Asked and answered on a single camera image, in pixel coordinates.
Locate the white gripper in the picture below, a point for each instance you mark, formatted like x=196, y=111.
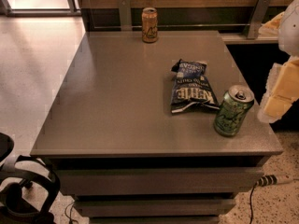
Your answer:
x=290, y=28

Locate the green soda can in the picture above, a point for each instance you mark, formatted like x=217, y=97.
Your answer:
x=236, y=103

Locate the orange soda can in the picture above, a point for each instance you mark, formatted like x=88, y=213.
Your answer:
x=149, y=25

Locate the blue kettle chips bag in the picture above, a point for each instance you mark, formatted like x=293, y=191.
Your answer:
x=191, y=88

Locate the white power strip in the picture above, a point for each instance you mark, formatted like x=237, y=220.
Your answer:
x=269, y=180

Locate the top grey drawer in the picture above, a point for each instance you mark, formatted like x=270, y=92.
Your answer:
x=158, y=181

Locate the grey drawer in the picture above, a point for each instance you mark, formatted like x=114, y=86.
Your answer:
x=155, y=208
x=158, y=181
x=155, y=220

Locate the middle grey drawer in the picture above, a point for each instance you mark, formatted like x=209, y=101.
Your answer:
x=155, y=208

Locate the bottom grey drawer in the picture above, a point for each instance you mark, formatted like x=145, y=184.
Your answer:
x=155, y=220

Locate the left metal bracket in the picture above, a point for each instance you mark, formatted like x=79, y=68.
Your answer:
x=124, y=7

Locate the metal window frame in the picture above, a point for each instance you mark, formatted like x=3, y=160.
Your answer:
x=39, y=8

